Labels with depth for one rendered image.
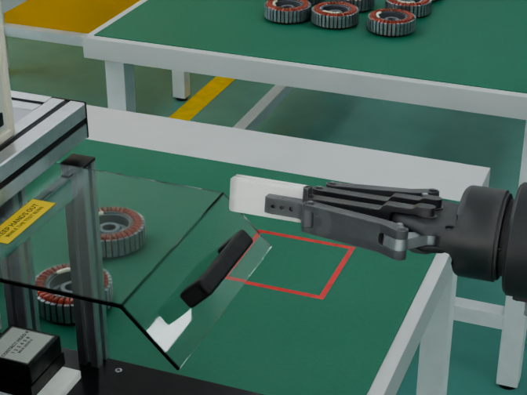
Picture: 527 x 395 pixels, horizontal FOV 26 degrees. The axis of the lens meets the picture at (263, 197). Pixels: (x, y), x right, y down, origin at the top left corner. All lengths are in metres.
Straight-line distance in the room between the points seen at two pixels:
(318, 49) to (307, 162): 0.58
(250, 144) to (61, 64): 2.63
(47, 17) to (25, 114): 3.75
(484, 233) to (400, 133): 3.11
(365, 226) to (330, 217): 0.03
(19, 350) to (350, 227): 0.47
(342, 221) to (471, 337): 2.03
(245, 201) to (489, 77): 1.52
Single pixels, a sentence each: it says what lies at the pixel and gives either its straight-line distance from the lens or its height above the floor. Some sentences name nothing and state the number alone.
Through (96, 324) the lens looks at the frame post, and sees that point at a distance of 1.44.
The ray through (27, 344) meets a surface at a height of 0.92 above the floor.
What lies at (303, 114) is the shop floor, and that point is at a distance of 4.13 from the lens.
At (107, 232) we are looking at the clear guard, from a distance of 1.17.
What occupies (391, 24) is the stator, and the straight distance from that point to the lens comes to 2.65.
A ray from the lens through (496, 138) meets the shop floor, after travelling 4.02.
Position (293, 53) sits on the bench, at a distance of 2.54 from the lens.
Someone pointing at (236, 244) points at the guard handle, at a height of 1.06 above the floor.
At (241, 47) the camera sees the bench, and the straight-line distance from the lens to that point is 2.58.
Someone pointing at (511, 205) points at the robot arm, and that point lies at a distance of 0.92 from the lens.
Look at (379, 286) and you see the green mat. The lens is 1.67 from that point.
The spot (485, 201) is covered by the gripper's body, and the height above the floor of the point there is 1.21.
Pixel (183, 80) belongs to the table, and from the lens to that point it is 4.22.
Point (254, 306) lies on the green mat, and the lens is 1.62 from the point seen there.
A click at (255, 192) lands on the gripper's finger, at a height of 1.18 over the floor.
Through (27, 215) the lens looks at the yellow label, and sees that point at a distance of 1.21.
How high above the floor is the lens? 1.63
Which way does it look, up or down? 27 degrees down
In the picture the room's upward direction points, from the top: straight up
